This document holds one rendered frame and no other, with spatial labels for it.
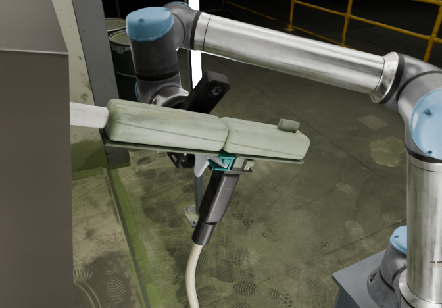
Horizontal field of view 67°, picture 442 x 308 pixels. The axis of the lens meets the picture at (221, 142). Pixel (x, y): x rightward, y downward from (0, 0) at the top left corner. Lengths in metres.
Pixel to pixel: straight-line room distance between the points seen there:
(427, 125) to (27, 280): 0.63
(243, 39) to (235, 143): 0.36
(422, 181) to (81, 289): 1.80
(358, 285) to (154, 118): 1.12
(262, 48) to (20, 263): 0.60
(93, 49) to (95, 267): 1.41
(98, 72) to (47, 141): 2.32
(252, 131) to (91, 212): 2.17
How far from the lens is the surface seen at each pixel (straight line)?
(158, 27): 0.66
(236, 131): 0.45
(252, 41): 0.76
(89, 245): 2.34
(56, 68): 0.26
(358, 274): 1.41
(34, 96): 0.26
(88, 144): 2.82
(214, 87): 0.54
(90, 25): 2.50
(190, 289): 0.64
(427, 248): 0.91
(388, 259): 1.25
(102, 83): 2.62
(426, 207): 0.83
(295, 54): 0.77
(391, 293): 1.31
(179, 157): 0.55
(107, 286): 2.11
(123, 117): 0.38
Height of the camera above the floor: 1.71
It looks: 32 degrees down
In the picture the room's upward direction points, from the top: straight up
